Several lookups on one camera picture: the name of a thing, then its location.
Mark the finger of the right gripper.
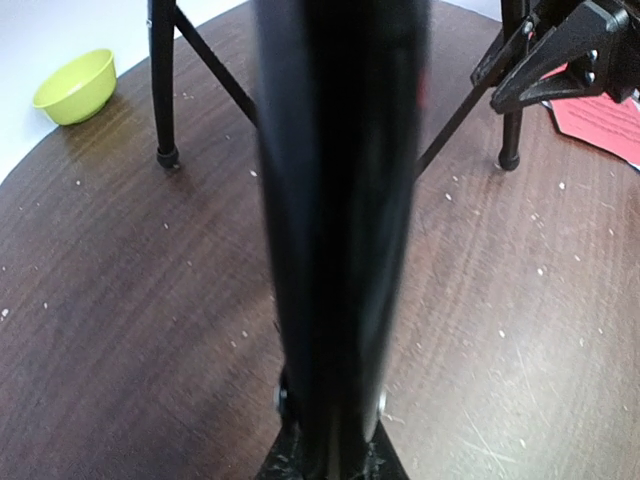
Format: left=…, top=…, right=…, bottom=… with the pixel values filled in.
left=471, top=1, right=600, bottom=114

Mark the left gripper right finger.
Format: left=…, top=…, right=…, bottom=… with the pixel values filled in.
left=367, top=390, right=409, bottom=480

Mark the green plastic bowl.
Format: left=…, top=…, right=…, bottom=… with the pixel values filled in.
left=32, top=48, right=117, bottom=126

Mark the red sheet music paper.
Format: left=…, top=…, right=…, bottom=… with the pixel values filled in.
left=542, top=91, right=639, bottom=170

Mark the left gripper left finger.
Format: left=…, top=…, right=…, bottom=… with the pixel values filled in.
left=255, top=384, right=304, bottom=480

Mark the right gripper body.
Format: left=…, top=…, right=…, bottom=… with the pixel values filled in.
left=582, top=1, right=639, bottom=104

